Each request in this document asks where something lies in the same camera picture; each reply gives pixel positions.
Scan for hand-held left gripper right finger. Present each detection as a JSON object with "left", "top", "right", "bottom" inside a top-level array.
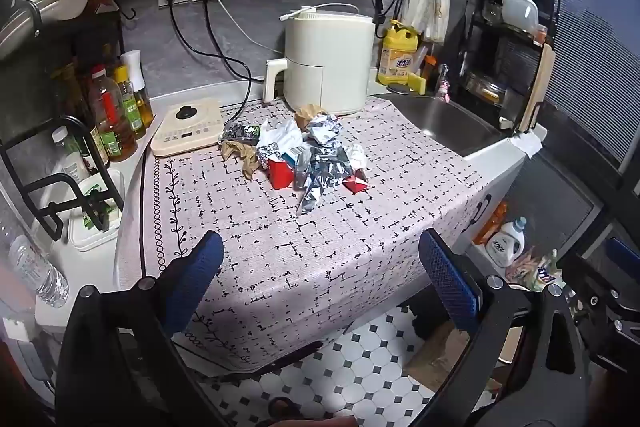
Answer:
[{"left": 400, "top": 229, "right": 593, "bottom": 427}]

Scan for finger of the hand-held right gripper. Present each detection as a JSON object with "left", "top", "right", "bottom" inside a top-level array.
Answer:
[{"left": 559, "top": 237, "right": 640, "bottom": 303}]

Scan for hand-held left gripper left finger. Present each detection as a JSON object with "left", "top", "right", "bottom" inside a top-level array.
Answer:
[{"left": 55, "top": 229, "right": 226, "bottom": 427}]

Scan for beige rubber glove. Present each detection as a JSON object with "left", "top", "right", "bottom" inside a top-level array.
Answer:
[{"left": 221, "top": 139, "right": 261, "bottom": 180}]

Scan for small red carton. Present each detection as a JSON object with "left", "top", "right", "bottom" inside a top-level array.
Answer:
[{"left": 342, "top": 174, "right": 370, "bottom": 196}]

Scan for silver foil snack wrapper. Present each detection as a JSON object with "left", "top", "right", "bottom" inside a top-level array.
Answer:
[{"left": 220, "top": 121, "right": 261, "bottom": 145}]

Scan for blue and white box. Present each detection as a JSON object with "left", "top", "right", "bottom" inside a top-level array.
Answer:
[{"left": 280, "top": 147, "right": 311, "bottom": 165}]

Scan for white tissue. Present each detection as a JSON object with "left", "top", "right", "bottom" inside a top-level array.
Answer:
[{"left": 256, "top": 119, "right": 306, "bottom": 152}]

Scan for silver foil bag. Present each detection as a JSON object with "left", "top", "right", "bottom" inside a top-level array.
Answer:
[{"left": 295, "top": 144, "right": 363, "bottom": 190}]

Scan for white paper ball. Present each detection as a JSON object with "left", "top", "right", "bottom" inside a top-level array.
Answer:
[{"left": 306, "top": 112, "right": 346, "bottom": 148}]

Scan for brown paper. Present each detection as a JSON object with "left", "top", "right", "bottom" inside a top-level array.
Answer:
[{"left": 294, "top": 103, "right": 328, "bottom": 128}]

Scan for colourful snack bags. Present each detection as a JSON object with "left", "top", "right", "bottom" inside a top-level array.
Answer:
[{"left": 507, "top": 247, "right": 568, "bottom": 293}]

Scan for white laundry detergent bottle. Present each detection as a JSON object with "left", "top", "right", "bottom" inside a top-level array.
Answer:
[{"left": 484, "top": 216, "right": 528, "bottom": 268}]

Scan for orange bottle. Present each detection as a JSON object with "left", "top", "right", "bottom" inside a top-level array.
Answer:
[{"left": 474, "top": 202, "right": 508, "bottom": 245}]

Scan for cardboard box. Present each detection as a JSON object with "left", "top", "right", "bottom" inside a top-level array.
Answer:
[{"left": 402, "top": 317, "right": 526, "bottom": 393}]

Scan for white plastic container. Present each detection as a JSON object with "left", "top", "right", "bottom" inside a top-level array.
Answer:
[{"left": 65, "top": 169, "right": 125, "bottom": 253}]

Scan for green packet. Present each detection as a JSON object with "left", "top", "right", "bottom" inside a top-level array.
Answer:
[{"left": 82, "top": 187, "right": 113, "bottom": 223}]

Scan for pink patterned tablecloth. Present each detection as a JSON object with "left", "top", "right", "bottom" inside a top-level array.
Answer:
[{"left": 116, "top": 99, "right": 493, "bottom": 373}]

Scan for cream induction cooker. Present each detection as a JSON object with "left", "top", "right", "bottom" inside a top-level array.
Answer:
[{"left": 151, "top": 98, "right": 222, "bottom": 158}]

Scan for white cloth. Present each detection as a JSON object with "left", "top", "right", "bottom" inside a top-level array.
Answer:
[{"left": 510, "top": 132, "right": 545, "bottom": 158}]

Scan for steel sink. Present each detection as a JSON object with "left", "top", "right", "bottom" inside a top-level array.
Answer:
[{"left": 385, "top": 94, "right": 506, "bottom": 158}]

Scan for clear water bottle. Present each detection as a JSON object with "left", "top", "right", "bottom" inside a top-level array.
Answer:
[{"left": 7, "top": 227, "right": 70, "bottom": 308}]

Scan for white-capped plastic bottle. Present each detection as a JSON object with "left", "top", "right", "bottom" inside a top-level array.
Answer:
[{"left": 50, "top": 126, "right": 93, "bottom": 188}]

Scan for yellow-capped green label bottle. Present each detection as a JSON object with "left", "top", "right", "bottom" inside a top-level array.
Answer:
[{"left": 114, "top": 64, "right": 147, "bottom": 140}]

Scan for large red-capped oil bottle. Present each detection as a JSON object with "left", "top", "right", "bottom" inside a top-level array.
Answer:
[{"left": 89, "top": 64, "right": 138, "bottom": 162}]

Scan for wooden cutting board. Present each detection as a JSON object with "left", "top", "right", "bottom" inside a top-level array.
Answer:
[{"left": 517, "top": 42, "right": 556, "bottom": 135}]

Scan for grey window blind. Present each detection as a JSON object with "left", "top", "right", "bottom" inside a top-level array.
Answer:
[{"left": 520, "top": 0, "right": 640, "bottom": 168}]

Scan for white-topped oil sprayer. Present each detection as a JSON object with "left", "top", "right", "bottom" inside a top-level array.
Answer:
[{"left": 120, "top": 50, "right": 155, "bottom": 128}]

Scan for dark sauce bottle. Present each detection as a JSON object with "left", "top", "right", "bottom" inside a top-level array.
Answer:
[{"left": 60, "top": 62, "right": 108, "bottom": 172}]

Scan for black dish rack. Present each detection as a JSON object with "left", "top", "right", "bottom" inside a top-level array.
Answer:
[{"left": 457, "top": 0, "right": 561, "bottom": 135}]

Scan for yellow detergent bottle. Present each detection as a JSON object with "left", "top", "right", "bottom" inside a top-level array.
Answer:
[{"left": 376, "top": 19, "right": 422, "bottom": 86}]

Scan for cream air fryer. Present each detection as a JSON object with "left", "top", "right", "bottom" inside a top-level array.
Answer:
[{"left": 263, "top": 3, "right": 376, "bottom": 116}]

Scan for white bowl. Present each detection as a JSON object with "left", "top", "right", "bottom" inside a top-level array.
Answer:
[{"left": 501, "top": 0, "right": 540, "bottom": 32}]

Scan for hanging plastic bags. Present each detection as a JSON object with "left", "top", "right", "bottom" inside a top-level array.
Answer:
[{"left": 400, "top": 0, "right": 451, "bottom": 45}]

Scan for grey pan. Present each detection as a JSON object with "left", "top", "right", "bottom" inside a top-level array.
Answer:
[{"left": 0, "top": 0, "right": 101, "bottom": 60}]

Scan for black wire rack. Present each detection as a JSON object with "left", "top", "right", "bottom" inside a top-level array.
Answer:
[{"left": 0, "top": 114, "right": 113, "bottom": 240}]

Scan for white charging cable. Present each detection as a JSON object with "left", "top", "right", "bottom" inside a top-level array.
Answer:
[{"left": 200, "top": 0, "right": 361, "bottom": 58}]

